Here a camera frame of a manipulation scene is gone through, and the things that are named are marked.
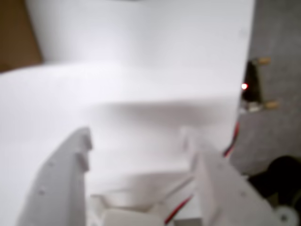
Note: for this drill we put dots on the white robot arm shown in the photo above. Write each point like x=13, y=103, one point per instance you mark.
x=122, y=214

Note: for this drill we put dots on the brown cardboard box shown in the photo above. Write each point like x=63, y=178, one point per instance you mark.
x=16, y=35

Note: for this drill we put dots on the dark circuit board brass standoffs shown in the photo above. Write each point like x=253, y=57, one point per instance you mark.
x=252, y=82

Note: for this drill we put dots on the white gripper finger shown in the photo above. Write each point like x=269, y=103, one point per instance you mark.
x=61, y=183
x=225, y=193

